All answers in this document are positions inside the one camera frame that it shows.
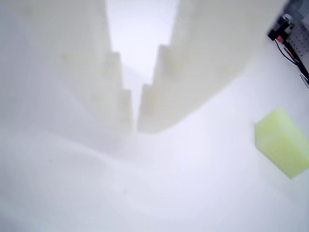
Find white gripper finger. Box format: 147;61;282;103
137;0;289;133
0;0;135;145

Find pale yellow foam block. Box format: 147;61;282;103
253;107;309;180

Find black box with red light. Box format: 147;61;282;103
266;13;294;42

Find white perforated board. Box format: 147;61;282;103
286;0;309;73

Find thin red black wires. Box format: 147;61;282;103
275;40;302;66

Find metal wire clip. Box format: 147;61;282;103
299;72;309;88

